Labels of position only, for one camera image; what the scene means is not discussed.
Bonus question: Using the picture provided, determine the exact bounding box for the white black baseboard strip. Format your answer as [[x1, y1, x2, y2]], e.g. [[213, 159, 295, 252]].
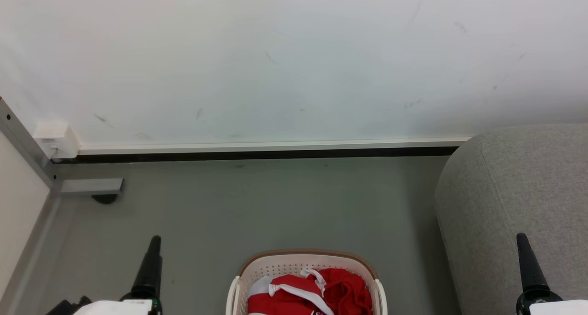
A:
[[51, 137, 472, 164]]

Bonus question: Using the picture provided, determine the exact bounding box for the grey metal frame post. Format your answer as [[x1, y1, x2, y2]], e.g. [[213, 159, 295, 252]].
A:
[[0, 97, 63, 194]]

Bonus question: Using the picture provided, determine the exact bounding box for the red white sports clothing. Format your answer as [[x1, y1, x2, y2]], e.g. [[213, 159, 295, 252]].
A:
[[247, 268, 373, 315]]

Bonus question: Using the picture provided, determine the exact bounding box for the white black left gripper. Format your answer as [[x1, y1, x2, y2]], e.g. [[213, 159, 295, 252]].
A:
[[73, 235, 163, 315]]

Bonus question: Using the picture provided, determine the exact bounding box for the cream plastic laundry basket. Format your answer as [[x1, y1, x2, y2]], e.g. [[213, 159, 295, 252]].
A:
[[226, 249, 388, 315]]

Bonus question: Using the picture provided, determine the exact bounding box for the white wall socket box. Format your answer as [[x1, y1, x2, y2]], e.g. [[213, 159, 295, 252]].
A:
[[33, 122, 81, 160]]

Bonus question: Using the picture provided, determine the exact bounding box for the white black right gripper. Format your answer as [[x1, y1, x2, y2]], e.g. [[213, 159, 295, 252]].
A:
[[516, 233, 588, 315]]

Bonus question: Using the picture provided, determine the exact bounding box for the grey fabric sofa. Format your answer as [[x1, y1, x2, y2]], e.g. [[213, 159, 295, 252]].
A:
[[434, 124, 588, 315]]

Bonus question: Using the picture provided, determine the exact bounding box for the grey metal foot bracket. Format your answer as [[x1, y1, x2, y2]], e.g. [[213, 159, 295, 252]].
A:
[[60, 178, 124, 196]]

